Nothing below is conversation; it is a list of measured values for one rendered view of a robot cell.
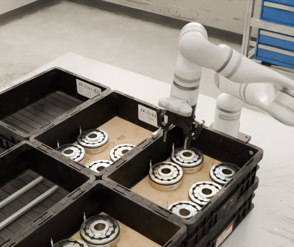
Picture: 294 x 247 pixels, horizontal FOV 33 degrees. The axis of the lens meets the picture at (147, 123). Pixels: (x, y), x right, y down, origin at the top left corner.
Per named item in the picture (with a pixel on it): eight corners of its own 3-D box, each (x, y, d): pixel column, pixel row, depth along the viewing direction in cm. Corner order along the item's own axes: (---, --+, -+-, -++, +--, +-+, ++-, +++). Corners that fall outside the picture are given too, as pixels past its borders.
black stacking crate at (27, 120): (59, 92, 197) (56, 66, 191) (113, 116, 182) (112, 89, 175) (-25, 136, 171) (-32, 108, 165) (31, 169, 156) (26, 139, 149)
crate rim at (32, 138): (113, 94, 176) (113, 88, 175) (182, 122, 161) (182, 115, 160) (27, 145, 150) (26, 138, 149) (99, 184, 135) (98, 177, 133)
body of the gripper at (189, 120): (203, 94, 131) (198, 122, 137) (174, 85, 134) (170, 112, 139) (193, 108, 126) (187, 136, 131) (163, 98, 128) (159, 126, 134)
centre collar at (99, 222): (99, 218, 130) (99, 216, 129) (112, 227, 127) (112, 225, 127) (86, 229, 127) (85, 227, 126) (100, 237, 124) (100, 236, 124)
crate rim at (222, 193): (182, 122, 161) (182, 115, 160) (265, 156, 145) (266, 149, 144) (99, 184, 135) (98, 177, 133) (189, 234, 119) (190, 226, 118)
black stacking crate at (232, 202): (181, 146, 166) (182, 117, 160) (260, 181, 151) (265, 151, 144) (102, 209, 140) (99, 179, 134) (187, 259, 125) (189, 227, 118)
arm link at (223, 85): (242, 78, 144) (272, 74, 146) (210, 64, 170) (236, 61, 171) (242, 108, 147) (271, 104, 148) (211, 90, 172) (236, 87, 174)
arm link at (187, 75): (173, 70, 131) (172, 87, 124) (181, 17, 122) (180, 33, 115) (199, 73, 131) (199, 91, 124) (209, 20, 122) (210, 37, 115)
